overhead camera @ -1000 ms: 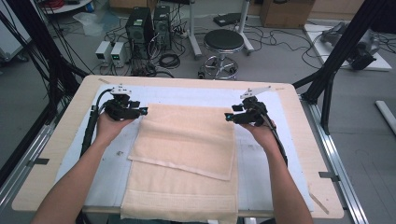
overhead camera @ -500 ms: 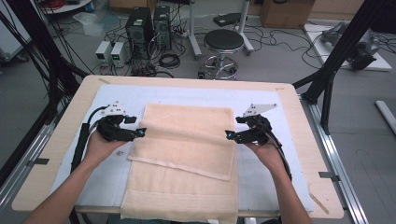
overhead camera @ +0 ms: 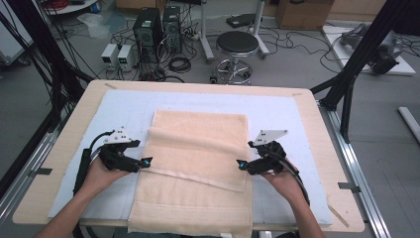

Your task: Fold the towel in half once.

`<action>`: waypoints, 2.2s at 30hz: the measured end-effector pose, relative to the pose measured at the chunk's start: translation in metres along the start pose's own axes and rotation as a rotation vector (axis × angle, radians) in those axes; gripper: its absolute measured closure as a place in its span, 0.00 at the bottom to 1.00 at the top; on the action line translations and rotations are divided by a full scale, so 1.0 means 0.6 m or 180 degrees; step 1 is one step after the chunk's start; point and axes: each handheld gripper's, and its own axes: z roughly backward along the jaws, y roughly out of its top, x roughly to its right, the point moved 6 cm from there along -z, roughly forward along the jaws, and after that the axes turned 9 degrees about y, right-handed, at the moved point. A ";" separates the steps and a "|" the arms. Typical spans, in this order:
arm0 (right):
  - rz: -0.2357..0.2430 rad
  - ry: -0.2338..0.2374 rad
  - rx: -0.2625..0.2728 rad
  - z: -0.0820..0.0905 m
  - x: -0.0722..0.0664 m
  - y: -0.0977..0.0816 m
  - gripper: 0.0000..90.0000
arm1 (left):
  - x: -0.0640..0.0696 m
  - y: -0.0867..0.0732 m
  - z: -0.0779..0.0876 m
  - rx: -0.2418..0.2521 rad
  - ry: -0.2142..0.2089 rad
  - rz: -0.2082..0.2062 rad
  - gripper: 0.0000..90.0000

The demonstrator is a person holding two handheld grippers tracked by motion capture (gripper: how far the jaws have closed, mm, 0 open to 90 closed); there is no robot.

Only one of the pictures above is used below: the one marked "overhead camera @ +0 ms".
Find large black computer tower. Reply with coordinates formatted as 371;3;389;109
133;7;164;63

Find white power supply box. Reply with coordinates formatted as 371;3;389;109
100;43;119;68
116;44;138;72

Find person's left hand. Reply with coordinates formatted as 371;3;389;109
78;158;130;196

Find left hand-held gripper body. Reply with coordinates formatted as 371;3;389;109
98;127;134;173

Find white foam mat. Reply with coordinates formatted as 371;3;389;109
48;89;334;226

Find person's jeans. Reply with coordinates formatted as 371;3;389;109
112;228;259;238

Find black metal frame stand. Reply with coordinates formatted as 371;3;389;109
310;0;420;144

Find person's right hand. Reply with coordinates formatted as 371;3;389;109
262;158;303;199

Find grey metal bracket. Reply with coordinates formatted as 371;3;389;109
338;181;362;194
28;168;53;177

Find black flat device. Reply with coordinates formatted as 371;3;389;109
226;13;265;29

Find white round table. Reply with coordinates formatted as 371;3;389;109
43;0;99;16

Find cream terry towel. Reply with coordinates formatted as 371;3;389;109
127;109;254;238

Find white stand leg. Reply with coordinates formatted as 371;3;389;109
197;0;216;63
249;0;271;59

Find black round stool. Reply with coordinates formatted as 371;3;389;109
209;31;261;85

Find cardboard box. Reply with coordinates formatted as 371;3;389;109
275;0;335;32

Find grey machine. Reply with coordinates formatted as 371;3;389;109
340;22;404;75

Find coiled black cable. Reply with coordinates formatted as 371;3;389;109
167;57;192;73

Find left hand-held gripper black cable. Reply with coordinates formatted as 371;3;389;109
72;130;116;196

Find right hand-held gripper black cable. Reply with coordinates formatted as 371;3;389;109
266;148;311;206

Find black stand with cables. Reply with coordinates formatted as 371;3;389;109
6;0;95;133

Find hand-held gripper black cable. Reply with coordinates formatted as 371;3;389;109
266;148;311;206
72;130;116;196

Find clear plastic sheet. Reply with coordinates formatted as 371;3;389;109
77;12;128;39

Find slim black computer tower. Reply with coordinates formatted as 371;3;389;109
161;5;183;55

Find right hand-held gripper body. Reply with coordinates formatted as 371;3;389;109
246;129;289;177

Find white floor platform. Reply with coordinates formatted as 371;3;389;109
321;24;417;77

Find aluminium rail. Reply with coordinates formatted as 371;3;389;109
0;130;60;226
318;100;392;238

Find white tube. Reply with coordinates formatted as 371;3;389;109
397;106;420;144

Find thin wooden stick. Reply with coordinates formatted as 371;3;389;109
326;202;350;229

